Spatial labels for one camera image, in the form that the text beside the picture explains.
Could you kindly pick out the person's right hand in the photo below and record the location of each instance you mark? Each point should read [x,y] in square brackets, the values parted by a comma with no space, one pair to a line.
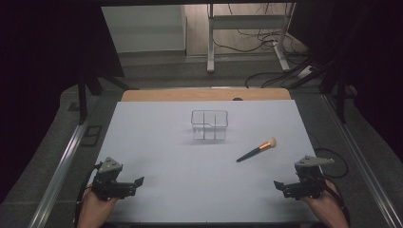
[326,204]

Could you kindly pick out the clear plastic organizer box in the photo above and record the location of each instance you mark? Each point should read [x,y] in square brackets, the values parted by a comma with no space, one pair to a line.
[209,124]

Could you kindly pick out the wooden table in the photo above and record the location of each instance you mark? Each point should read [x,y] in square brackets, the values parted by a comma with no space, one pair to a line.
[177,94]

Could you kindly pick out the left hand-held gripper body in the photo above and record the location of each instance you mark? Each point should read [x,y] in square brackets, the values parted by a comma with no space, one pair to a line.
[109,185]

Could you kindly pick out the white power strip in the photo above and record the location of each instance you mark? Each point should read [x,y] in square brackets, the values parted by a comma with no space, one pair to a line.
[305,72]

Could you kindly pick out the white desk frame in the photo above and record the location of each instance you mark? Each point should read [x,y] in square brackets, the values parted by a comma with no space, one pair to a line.
[247,22]

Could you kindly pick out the white cabinet panel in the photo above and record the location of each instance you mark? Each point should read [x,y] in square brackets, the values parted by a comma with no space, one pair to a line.
[142,28]

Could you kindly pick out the metal floor rail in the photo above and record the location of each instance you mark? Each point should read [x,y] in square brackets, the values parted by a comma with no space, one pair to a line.
[60,177]
[364,167]

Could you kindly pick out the black metal stand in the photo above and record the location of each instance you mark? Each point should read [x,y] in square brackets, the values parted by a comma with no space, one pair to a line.
[83,98]
[340,95]

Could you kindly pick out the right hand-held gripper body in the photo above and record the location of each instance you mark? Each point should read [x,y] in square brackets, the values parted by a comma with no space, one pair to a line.
[309,183]

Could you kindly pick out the person's left hand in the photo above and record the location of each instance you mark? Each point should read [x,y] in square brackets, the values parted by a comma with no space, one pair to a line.
[99,207]

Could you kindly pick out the dark curtain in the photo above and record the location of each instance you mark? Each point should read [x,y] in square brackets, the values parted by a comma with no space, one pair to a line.
[41,63]
[374,63]

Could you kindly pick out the black floor plate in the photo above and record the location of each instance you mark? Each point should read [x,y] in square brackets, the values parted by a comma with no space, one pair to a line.
[92,135]

